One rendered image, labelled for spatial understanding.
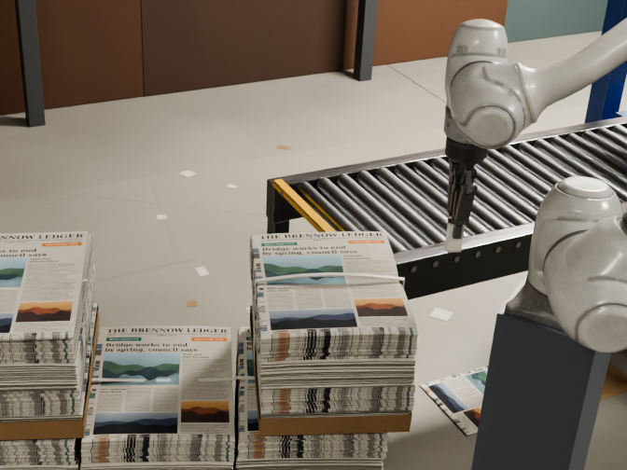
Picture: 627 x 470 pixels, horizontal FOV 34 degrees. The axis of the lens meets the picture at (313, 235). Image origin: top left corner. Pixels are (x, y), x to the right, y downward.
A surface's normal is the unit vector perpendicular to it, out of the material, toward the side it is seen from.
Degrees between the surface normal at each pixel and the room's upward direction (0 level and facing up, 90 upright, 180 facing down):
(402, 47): 90
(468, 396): 1
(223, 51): 90
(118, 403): 1
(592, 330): 96
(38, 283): 1
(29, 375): 90
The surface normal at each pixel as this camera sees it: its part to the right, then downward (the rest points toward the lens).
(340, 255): 0.04, -0.83
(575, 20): 0.45, 0.46
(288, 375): 0.10, 0.50
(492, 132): -0.18, 0.53
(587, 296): -0.62, -0.31
